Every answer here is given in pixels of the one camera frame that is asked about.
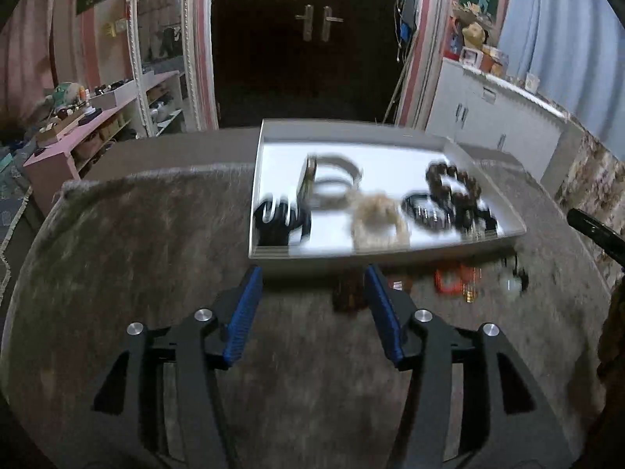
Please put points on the blue curtain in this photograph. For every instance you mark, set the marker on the blue curtain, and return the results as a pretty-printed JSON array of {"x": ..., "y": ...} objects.
[{"x": 561, "y": 34}]

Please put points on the white storage box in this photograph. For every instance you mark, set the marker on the white storage box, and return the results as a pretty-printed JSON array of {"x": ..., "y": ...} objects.
[{"x": 119, "y": 93}]

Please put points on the wooden tray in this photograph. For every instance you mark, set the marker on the wooden tray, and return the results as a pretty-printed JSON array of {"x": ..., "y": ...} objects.
[{"x": 61, "y": 127}]

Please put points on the brown patterned cloth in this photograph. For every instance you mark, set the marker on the brown patterned cloth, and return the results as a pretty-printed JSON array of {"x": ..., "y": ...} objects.
[{"x": 595, "y": 176}]

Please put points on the white cabinet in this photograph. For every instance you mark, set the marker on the white cabinet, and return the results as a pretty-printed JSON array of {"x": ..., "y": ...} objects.
[{"x": 508, "y": 122}]

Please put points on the pink shelf unit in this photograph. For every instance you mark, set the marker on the pink shelf unit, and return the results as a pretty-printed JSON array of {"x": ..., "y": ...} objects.
[{"x": 51, "y": 166}]

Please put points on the hanging blue bag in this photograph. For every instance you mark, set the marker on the hanging blue bag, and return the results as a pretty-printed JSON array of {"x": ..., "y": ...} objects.
[{"x": 407, "y": 14}]

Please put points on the beige plush toy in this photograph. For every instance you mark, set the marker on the beige plush toy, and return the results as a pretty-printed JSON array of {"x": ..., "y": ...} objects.
[{"x": 473, "y": 34}]

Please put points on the white shallow tray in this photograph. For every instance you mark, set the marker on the white shallow tray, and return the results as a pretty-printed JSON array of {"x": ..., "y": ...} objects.
[{"x": 390, "y": 159}]

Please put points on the grey band wristwatch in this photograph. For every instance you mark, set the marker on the grey band wristwatch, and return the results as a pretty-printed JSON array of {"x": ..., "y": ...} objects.
[{"x": 306, "y": 180}]

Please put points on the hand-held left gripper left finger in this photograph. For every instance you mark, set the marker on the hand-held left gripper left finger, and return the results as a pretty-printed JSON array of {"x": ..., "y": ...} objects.
[{"x": 242, "y": 317}]

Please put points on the wall switch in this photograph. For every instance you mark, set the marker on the wall switch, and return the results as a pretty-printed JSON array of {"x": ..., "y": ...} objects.
[{"x": 114, "y": 27}]

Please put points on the grey shaggy rug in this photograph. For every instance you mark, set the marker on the grey shaggy rug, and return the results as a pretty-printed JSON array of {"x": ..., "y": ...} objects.
[{"x": 146, "y": 254}]

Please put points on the black hair claw clip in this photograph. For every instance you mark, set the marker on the black hair claw clip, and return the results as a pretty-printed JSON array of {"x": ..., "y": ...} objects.
[{"x": 273, "y": 222}]

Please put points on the pink curtain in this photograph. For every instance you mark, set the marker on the pink curtain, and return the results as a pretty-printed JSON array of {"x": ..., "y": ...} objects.
[{"x": 34, "y": 49}]

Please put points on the teal plush toy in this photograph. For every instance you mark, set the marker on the teal plush toy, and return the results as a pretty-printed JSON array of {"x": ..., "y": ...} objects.
[{"x": 63, "y": 95}]

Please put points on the small photo frame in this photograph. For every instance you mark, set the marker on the small photo frame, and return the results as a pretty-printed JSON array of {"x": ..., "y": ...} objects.
[{"x": 468, "y": 54}]

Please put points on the white scrunchie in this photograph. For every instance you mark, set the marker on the white scrunchie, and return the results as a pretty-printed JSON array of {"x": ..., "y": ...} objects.
[{"x": 378, "y": 215}]

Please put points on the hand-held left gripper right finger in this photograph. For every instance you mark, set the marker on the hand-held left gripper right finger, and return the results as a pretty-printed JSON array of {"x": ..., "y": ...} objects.
[{"x": 385, "y": 317}]

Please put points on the black double door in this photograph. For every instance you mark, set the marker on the black double door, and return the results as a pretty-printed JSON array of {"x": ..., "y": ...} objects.
[{"x": 293, "y": 68}]

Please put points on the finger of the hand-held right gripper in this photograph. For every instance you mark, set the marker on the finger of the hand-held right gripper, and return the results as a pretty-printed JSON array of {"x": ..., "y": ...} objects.
[{"x": 595, "y": 227}]

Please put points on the blue patterned blanket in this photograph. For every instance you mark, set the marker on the blue patterned blanket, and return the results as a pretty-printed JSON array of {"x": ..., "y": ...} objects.
[{"x": 10, "y": 190}]

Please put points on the dark brown cloth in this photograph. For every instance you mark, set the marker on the dark brown cloth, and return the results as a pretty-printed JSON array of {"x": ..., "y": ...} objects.
[{"x": 613, "y": 351}]

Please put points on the white framed standing mirror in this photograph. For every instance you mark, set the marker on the white framed standing mirror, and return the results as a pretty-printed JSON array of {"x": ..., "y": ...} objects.
[{"x": 166, "y": 34}]

